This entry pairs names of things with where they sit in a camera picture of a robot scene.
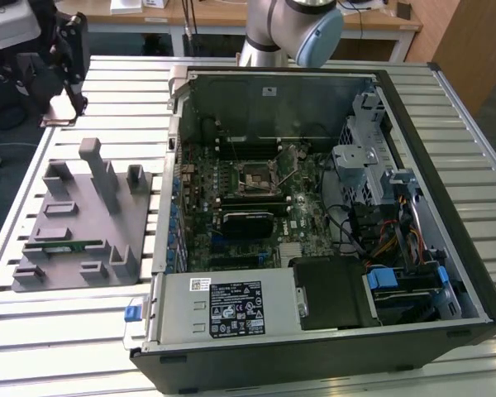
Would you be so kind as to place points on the wooden desk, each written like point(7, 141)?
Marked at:
point(376, 18)

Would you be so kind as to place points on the small white box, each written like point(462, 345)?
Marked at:
point(155, 3)

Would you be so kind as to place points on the blue plastic bay clip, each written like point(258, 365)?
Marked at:
point(441, 279)

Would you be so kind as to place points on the silver metal drive cage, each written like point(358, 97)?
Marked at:
point(351, 165)

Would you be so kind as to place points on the green motherboard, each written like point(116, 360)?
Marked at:
point(310, 223)

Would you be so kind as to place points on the blue plastic case latch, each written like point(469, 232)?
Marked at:
point(133, 313)

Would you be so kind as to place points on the green RAM stick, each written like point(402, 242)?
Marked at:
point(58, 245)

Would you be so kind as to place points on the thin metal locking lever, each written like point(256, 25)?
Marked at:
point(233, 149)
point(290, 174)

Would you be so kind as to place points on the blue disk carrier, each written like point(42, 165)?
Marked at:
point(382, 281)

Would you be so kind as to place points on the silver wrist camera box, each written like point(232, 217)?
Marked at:
point(12, 25)

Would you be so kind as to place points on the small brown box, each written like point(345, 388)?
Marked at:
point(404, 10)

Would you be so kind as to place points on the black expansion slot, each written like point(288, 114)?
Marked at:
point(231, 261)

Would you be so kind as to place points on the silver chipset heat sink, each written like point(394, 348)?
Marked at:
point(291, 252)

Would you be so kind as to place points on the round coin battery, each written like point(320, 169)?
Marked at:
point(301, 154)

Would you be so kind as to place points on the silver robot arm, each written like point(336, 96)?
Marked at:
point(273, 25)

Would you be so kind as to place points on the blue card retention clip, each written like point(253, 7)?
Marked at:
point(175, 212)
point(173, 226)
point(170, 269)
point(171, 254)
point(172, 241)

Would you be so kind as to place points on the silver CPU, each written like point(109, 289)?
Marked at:
point(60, 118)

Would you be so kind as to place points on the CPU socket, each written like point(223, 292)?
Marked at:
point(254, 178)

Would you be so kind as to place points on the silver power supply unit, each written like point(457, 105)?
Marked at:
point(177, 310)

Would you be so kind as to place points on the black PC case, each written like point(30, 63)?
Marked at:
point(273, 368)

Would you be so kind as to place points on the black RAM slot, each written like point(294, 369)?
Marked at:
point(252, 199)
point(252, 210)
point(256, 140)
point(252, 207)
point(256, 149)
point(252, 203)
point(256, 153)
point(256, 144)

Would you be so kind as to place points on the black mesh waste bin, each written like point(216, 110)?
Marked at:
point(8, 111)

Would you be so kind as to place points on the wooden cabinet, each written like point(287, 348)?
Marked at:
point(475, 45)

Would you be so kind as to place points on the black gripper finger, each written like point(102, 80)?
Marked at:
point(72, 49)

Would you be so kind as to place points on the grey parts rack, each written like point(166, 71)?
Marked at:
point(87, 231)

